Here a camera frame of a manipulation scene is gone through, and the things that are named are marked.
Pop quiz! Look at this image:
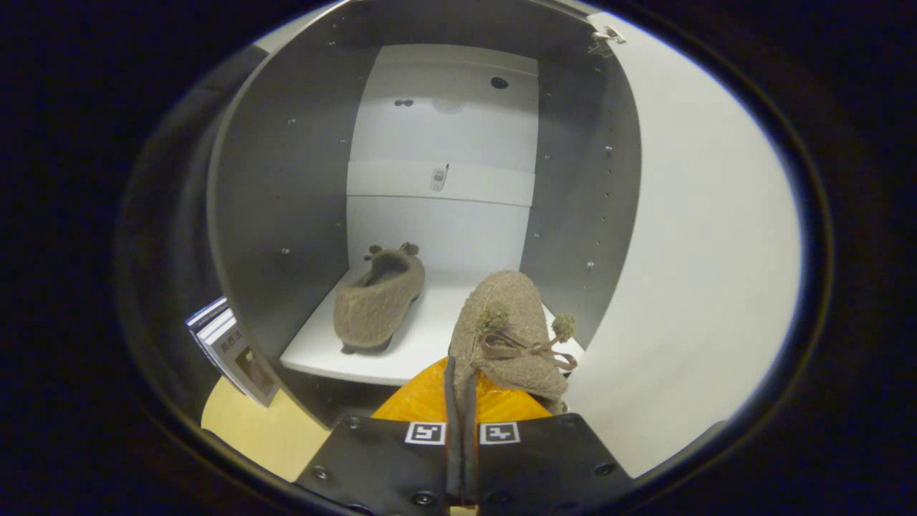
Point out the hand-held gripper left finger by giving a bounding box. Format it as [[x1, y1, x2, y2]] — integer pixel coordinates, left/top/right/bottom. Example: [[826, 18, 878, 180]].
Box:
[[295, 356, 464, 516]]

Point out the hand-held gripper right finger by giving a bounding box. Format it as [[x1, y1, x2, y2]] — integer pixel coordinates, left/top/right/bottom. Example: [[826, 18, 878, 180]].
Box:
[[461, 369, 636, 516]]

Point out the brown fuzzy shoe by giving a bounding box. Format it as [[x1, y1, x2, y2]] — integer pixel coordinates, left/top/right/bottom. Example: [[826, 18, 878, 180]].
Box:
[[333, 242, 427, 354], [448, 270, 580, 416]]

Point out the grey shoe cabinet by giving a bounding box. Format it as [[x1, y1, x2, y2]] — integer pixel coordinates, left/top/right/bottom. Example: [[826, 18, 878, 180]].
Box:
[[206, 0, 643, 431]]

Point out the white shoe cabinet door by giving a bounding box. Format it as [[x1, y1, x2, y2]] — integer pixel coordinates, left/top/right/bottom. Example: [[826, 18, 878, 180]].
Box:
[[566, 11, 803, 479]]

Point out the metal door hinge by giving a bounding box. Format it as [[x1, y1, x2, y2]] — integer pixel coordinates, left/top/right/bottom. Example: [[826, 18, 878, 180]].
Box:
[[589, 25, 628, 57]]

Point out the stack of booklets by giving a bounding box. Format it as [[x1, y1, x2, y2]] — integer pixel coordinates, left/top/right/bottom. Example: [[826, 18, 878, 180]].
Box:
[[185, 297, 282, 408]]

